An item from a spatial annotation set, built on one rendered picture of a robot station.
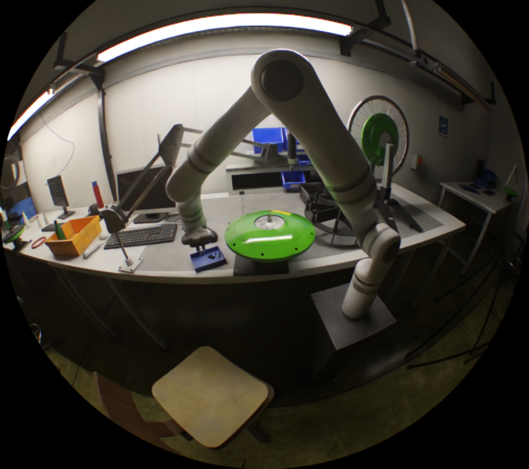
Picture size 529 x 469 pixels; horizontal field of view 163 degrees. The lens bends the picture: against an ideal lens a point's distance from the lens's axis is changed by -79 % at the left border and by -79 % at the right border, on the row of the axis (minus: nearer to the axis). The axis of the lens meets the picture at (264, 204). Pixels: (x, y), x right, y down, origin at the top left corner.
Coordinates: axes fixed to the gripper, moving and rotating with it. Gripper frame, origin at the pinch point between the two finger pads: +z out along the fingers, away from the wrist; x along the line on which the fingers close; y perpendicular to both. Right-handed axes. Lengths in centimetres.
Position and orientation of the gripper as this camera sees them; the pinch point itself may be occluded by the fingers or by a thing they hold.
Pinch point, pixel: (202, 254)
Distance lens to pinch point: 72.2
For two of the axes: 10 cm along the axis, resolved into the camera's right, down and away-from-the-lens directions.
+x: -9.2, 1.9, -3.3
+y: -3.6, -7.4, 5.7
